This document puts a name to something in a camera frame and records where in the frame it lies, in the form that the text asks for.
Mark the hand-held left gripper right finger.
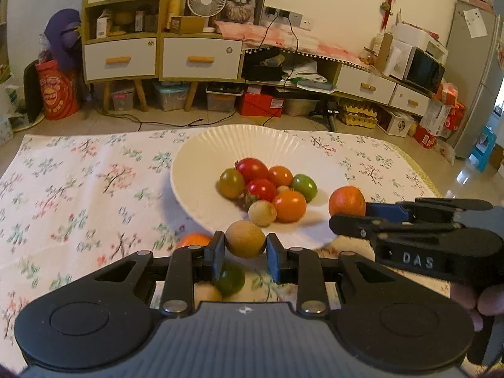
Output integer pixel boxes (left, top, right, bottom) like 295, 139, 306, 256
266, 233, 396, 318

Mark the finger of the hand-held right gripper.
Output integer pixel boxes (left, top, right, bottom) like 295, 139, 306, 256
329, 214, 462, 242
364, 198, 494, 224

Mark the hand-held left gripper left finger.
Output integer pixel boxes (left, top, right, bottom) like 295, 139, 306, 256
92, 232, 226, 318

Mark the dull orange mandarin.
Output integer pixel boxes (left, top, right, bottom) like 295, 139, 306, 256
328, 186, 367, 218

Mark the orange tomato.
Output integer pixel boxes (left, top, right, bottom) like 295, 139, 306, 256
272, 190, 307, 223
268, 165, 294, 187

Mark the light green tomato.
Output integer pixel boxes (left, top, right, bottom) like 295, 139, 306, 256
291, 174, 318, 202

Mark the olive yellow tomato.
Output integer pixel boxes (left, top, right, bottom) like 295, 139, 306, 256
219, 168, 246, 199

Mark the large red tomato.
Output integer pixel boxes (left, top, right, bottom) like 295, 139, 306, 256
235, 158, 270, 184

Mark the white ribbed plate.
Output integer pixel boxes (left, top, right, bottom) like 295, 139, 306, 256
170, 125, 357, 251

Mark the person's right hand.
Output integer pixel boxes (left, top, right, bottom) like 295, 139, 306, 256
449, 282, 501, 332

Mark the dark green tomato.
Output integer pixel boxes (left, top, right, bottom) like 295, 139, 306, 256
215, 264, 246, 296

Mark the large orange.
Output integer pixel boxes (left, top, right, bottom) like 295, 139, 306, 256
175, 233, 213, 249

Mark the red tomato with green calyx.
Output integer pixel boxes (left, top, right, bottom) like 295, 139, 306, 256
241, 179, 277, 210

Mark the white cardboard box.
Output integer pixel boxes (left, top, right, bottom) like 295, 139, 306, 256
377, 106, 415, 137

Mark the stack of egg cartons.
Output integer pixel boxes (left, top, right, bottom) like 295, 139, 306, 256
339, 101, 379, 129

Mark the pile of red boxes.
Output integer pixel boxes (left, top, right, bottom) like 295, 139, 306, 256
413, 83, 467, 149

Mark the black tripod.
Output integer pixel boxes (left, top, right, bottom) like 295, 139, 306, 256
310, 100, 341, 131

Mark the low yellow cabinet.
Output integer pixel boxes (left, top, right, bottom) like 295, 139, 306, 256
240, 45, 434, 118

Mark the red cardboard box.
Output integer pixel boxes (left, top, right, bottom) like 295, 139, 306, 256
237, 92, 285, 118

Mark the floral tablecloth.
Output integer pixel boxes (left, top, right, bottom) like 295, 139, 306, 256
0, 127, 445, 375

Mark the silver refrigerator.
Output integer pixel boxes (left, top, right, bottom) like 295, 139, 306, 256
447, 0, 504, 161

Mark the clear storage box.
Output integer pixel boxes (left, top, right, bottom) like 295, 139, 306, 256
153, 83, 190, 112
206, 84, 243, 113
110, 89, 137, 112

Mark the white appliance box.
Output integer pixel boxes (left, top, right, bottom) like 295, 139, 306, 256
388, 21, 450, 66

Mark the pink cloth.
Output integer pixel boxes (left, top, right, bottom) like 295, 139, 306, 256
215, 20, 376, 69

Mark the white cabinet drawer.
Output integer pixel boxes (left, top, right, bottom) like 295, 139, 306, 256
83, 38, 158, 81
161, 36, 243, 80

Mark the white paper note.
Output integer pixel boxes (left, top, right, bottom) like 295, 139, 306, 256
464, 8, 490, 37

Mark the yellow wooden shelf cabinet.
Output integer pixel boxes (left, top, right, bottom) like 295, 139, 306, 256
81, 0, 245, 113

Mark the red snack bag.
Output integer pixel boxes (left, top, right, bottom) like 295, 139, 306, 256
35, 60, 81, 121

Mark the white desk fan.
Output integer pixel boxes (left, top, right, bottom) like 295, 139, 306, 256
187, 0, 227, 28

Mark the wall power outlet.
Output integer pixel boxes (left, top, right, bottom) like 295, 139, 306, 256
264, 6, 314, 31

